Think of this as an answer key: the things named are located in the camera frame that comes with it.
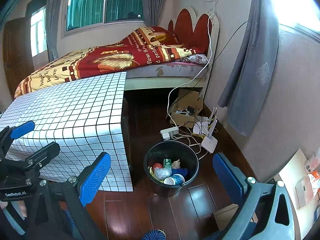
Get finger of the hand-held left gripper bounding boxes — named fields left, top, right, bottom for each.
left=25, top=141, right=60, bottom=173
left=0, top=120, right=35, bottom=155

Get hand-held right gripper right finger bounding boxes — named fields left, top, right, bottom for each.
left=212, top=152, right=295, bottom=240

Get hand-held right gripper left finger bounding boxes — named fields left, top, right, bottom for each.
left=30, top=152, right=112, bottom=240

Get blue paper cup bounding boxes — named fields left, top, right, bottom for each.
left=164, top=174, right=185, bottom=185

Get yellow wrapper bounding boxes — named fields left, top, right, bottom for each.
left=148, top=166, right=160, bottom=180

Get black plastic bin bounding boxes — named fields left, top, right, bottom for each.
left=144, top=141, right=200, bottom=197

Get clear plastic bag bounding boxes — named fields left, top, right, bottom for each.
left=154, top=167, right=172, bottom=180

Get person's left hand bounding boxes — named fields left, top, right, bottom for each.
left=0, top=199, right=28, bottom=218

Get beige cardboard sheet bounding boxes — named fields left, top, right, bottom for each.
left=212, top=203, right=258, bottom=232

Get white router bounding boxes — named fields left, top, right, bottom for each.
left=200, top=107, right=218, bottom=153

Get blue knitted slipper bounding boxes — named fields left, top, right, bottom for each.
left=141, top=229, right=167, bottom=240
left=63, top=209, right=78, bottom=228

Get white checkered tablecloth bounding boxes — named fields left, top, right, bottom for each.
left=0, top=72, right=133, bottom=192

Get brown wooden door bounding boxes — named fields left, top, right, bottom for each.
left=2, top=17, right=34, bottom=98

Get white power strip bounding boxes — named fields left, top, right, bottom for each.
left=160, top=126, right=179, bottom=140

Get open cardboard box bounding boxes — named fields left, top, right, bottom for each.
left=169, top=89, right=204, bottom=128

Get white orange printed box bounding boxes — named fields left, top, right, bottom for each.
left=304, top=151, right=320, bottom=173

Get small window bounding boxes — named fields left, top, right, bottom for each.
left=30, top=6, right=48, bottom=57

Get grey patterned curtain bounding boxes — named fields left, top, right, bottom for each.
left=217, top=0, right=280, bottom=137

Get red yellow printed blanket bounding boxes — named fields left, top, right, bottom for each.
left=14, top=26, right=205, bottom=98

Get floral pillow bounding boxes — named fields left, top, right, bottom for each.
left=180, top=54, right=208, bottom=65

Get bed with red headboard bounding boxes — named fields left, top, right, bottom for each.
left=125, top=8, right=220, bottom=90

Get large sliding window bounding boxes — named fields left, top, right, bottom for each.
left=62, top=0, right=148, bottom=32

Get bright glass window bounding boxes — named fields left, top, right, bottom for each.
left=271, top=0, right=320, bottom=33

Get yellow network cable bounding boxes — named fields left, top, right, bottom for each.
left=192, top=127, right=218, bottom=138

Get tangled white cables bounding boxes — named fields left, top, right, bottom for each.
left=175, top=130, right=203, bottom=160

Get white power cable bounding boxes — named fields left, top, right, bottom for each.
left=167, top=15, right=213, bottom=125

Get black cable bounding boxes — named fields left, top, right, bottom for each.
left=207, top=21, right=248, bottom=68

